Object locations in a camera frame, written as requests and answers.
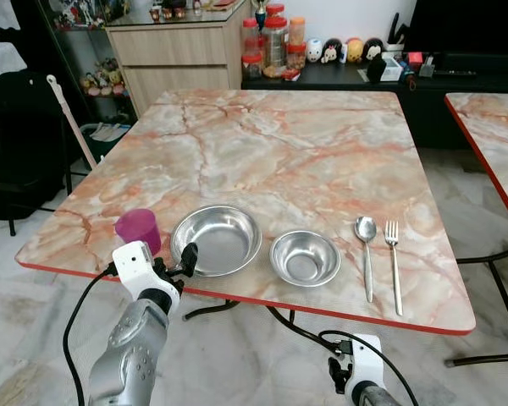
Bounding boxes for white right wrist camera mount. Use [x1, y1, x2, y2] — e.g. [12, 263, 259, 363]
[342, 334, 387, 395]

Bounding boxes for black mouse plush toy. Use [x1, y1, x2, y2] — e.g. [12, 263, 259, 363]
[322, 37, 343, 65]

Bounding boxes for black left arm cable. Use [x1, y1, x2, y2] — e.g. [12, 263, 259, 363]
[63, 261, 121, 406]

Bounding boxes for black chair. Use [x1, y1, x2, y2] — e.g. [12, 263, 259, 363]
[0, 71, 79, 238]

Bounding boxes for white hanging cloth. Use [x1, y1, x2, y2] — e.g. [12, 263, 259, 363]
[0, 0, 28, 85]

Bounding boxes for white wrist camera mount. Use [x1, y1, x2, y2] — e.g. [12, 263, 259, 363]
[112, 241, 159, 299]
[342, 334, 387, 395]

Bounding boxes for small steel bowl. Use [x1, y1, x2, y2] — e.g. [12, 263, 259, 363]
[269, 230, 343, 288]

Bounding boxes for pale pink long stick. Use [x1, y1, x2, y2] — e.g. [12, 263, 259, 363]
[46, 74, 99, 171]

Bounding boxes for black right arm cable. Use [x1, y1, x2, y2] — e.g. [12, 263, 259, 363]
[266, 304, 421, 406]

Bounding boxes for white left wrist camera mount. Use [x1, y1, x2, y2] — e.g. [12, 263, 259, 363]
[112, 241, 159, 299]

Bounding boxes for slim clear jar red lid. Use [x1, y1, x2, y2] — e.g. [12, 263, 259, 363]
[241, 18, 263, 58]

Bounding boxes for light wooden drawer cabinet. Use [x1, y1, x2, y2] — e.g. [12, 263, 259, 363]
[106, 0, 257, 116]

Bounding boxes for steel spoon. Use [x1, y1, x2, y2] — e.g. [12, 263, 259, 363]
[354, 216, 378, 305]

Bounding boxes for black round plush toy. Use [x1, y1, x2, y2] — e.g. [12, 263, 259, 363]
[363, 37, 386, 62]

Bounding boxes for big clear jar red lid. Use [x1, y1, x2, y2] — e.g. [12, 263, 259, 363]
[262, 3, 290, 78]

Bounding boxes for large steel plate bowl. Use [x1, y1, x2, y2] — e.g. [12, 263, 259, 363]
[170, 205, 263, 278]

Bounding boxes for steel fork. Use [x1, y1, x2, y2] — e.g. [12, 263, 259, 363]
[383, 221, 405, 317]

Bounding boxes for black television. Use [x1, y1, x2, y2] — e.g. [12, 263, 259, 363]
[403, 0, 508, 57]

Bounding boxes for pink plastic cup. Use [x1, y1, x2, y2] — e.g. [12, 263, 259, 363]
[114, 209, 163, 257]

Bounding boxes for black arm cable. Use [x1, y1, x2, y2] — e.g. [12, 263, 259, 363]
[266, 304, 421, 406]
[63, 261, 121, 406]

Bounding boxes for marble pattern folding table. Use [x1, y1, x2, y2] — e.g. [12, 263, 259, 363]
[15, 89, 508, 367]

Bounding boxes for marble pattern side table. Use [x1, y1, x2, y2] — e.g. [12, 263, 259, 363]
[444, 92, 508, 239]

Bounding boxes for yellow plush toy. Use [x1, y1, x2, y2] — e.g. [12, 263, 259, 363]
[345, 37, 366, 65]

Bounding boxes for orange lid plastic jar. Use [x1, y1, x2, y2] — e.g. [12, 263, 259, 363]
[288, 16, 308, 69]

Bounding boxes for white plush toy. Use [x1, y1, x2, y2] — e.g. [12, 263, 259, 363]
[305, 38, 324, 63]

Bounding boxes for small squat jar red lid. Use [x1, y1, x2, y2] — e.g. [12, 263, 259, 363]
[241, 54, 264, 80]

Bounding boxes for glass shelf with figurines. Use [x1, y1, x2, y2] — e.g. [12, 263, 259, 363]
[34, 0, 138, 129]

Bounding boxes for papers on floor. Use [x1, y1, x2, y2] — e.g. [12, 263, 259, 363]
[83, 122, 134, 144]

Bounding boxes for white box device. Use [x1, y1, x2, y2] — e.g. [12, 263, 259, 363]
[378, 55, 406, 84]

